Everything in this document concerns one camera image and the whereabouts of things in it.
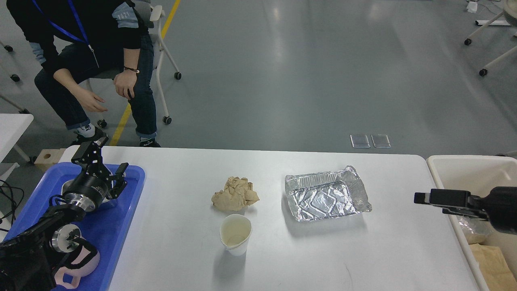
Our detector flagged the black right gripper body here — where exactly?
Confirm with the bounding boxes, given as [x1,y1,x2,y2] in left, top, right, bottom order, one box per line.
[479,186,517,235]

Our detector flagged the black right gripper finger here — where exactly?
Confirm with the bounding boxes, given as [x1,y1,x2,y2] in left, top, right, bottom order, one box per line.
[414,189,483,214]

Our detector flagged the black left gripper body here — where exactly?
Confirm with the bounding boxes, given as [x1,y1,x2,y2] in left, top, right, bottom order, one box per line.
[63,170,114,210]

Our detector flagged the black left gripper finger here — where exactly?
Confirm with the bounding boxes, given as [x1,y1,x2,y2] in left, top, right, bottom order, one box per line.
[106,162,129,200]
[71,137,109,178]

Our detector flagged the square stainless steel tray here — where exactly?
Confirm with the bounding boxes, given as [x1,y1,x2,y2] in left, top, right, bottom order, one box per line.
[61,180,118,211]

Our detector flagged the pink mug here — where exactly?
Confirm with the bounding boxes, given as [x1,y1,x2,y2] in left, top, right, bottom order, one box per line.
[54,236,100,289]

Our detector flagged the aluminium foil tray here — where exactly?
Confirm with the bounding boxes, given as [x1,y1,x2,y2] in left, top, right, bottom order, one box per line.
[284,165,373,222]

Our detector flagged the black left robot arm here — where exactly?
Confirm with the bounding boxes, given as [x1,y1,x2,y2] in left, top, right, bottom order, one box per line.
[1,136,128,291]

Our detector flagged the person's right hand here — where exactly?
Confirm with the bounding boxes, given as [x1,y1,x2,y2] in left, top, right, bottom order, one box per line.
[70,85,108,112]

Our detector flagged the person's left hand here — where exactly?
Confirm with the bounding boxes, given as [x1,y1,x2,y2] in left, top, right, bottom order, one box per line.
[114,70,137,101]

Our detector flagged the crumpled clear plastic in bin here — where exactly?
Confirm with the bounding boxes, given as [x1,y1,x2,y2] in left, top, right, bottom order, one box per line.
[457,216,494,245]

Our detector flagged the white plastic bin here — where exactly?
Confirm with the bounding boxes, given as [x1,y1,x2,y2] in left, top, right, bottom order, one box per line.
[427,155,517,291]

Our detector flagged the wooden block with hole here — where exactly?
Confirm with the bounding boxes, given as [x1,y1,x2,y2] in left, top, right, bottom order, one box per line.
[34,148,66,173]

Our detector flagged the blue plastic tray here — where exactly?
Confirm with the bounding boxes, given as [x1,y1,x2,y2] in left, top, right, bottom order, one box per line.
[5,162,145,291]

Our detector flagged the brown paper in bin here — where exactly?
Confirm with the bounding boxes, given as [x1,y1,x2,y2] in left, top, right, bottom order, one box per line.
[469,244,517,291]

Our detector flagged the small white side table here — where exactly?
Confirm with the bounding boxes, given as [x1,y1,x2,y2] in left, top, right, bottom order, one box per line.
[0,114,35,164]

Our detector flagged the clear floor plate right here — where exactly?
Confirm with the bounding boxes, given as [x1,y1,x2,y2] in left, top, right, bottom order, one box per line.
[371,134,391,148]

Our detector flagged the clear floor plate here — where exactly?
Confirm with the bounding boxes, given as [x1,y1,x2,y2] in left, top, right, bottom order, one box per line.
[371,134,391,148]
[350,134,371,149]

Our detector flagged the seated person in black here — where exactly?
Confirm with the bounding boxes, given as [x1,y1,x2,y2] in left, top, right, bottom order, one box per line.
[6,0,160,148]

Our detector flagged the clear floor plate left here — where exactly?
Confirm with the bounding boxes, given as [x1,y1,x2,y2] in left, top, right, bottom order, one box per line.
[350,134,371,149]

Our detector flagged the crumpled brown paper ball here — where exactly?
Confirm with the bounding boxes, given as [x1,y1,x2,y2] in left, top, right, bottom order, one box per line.
[212,176,260,211]

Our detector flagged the white paper cup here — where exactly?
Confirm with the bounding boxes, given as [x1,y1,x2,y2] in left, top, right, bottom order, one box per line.
[219,214,252,256]

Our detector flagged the white rolling chair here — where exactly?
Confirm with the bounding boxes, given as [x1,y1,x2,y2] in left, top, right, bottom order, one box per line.
[81,0,182,129]

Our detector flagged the white rolling stand legs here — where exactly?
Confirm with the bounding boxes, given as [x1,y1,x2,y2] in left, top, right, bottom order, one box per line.
[464,0,517,77]

